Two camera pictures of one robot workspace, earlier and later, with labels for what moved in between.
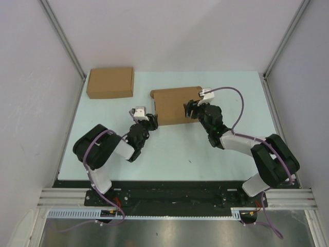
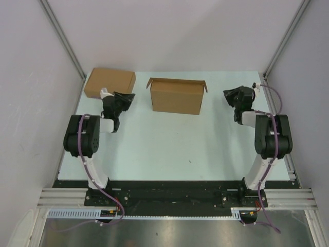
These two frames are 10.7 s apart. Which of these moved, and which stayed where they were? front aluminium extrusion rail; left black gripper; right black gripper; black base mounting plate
Moved: right black gripper; left black gripper
Stayed: front aluminium extrusion rail; black base mounting plate
